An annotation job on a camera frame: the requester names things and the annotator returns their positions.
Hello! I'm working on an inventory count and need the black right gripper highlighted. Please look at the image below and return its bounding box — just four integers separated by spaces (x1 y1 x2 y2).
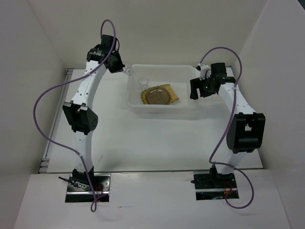
190 74 216 100

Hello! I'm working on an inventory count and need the clear glass cup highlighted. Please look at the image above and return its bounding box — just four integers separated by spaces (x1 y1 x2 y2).
138 77 149 91
122 65 133 76

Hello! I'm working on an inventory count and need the white plastic bin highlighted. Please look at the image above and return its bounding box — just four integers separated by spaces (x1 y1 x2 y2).
126 64 196 115

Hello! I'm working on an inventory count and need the woven bamboo tray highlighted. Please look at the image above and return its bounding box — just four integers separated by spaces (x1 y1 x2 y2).
140 84 179 105

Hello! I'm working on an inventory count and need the clear glass plate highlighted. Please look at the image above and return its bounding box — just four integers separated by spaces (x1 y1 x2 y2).
145 88 171 105

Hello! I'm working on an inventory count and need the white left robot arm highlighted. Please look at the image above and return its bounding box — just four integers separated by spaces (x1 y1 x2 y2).
62 35 124 191

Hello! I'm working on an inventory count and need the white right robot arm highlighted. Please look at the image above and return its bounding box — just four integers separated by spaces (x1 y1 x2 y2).
190 62 265 188

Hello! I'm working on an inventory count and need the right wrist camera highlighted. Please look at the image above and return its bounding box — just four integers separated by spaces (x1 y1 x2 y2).
196 63 211 80

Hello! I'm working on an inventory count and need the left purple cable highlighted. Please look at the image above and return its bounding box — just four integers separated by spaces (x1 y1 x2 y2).
33 20 118 212

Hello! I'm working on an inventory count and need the purple cable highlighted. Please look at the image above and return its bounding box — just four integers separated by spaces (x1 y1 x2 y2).
196 46 254 209
33 20 118 212

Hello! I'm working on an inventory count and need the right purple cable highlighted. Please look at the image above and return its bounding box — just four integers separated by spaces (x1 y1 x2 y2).
196 46 254 209

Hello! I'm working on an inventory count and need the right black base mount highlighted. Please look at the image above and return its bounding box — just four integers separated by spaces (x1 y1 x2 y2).
191 171 239 200

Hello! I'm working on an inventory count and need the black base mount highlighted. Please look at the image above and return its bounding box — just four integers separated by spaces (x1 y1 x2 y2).
191 171 239 200
58 174 111 203

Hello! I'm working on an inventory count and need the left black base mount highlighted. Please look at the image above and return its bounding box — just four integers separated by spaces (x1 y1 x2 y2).
58 174 111 203

